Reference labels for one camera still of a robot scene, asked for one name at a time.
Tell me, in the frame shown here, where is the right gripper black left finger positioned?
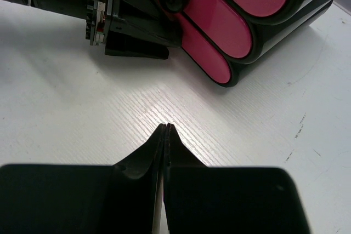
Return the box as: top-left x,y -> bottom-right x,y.
1,124 -> 166,233

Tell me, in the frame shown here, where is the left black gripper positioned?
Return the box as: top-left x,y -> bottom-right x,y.
27,0 -> 182,60

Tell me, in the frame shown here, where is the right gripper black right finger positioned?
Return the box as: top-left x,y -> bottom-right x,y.
163,124 -> 310,233

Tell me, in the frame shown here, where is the black drawer cabinet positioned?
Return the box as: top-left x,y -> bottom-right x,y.
191,0 -> 351,89

